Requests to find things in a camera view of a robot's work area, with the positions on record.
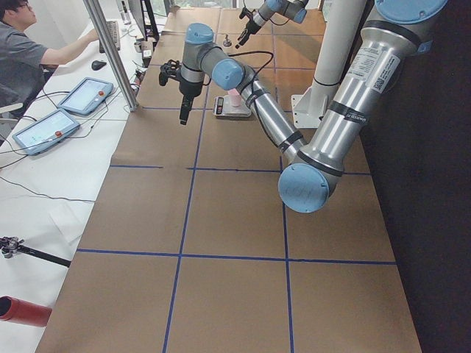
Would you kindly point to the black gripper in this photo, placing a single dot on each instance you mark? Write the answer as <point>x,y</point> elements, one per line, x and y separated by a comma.
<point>249,28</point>
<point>189,89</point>

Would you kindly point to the glass sauce dispenser bottle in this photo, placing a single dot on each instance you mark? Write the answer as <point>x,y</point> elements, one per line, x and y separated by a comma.
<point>227,43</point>

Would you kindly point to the pink plastic cup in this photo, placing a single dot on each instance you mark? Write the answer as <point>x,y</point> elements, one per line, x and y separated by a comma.
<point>234,97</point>

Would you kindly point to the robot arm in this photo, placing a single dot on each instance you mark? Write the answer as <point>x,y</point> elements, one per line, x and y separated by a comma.
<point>330,114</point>
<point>287,7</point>

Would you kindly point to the digital kitchen scale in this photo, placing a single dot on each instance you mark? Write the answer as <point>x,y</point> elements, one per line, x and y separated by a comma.
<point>223,108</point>

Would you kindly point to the far blue teach pendant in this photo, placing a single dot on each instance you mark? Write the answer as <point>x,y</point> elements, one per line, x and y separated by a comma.
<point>86,96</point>

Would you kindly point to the blue teach pendant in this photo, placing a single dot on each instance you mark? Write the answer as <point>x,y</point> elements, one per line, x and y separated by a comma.
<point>86,96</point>
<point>46,132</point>

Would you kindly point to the black computer mouse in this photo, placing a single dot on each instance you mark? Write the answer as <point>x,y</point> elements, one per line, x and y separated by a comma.
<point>97,65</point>

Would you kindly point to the black keyboard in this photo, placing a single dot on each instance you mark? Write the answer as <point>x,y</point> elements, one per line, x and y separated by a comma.
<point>114,31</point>

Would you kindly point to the near blue teach pendant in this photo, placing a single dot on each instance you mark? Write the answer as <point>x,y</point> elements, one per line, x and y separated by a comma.
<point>46,132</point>

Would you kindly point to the brown paper table cover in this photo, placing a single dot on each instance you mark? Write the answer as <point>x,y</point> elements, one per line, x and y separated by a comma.
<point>190,249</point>

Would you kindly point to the seated person grey shirt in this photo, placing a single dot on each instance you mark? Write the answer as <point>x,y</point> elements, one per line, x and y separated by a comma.
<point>25,64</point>

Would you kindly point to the black tripod rod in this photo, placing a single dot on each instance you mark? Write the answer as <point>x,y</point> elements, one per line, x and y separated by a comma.
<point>11,246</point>

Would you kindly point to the red cylinder tube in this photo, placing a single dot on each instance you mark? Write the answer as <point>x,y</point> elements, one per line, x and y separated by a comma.
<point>18,311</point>

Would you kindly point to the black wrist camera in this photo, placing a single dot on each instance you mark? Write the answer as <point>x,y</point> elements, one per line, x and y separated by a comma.
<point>169,70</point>

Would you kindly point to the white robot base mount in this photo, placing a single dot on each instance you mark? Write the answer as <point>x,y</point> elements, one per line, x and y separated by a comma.
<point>308,109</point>

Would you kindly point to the aluminium frame post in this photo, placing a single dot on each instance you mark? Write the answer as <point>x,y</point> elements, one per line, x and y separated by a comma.
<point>99,22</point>

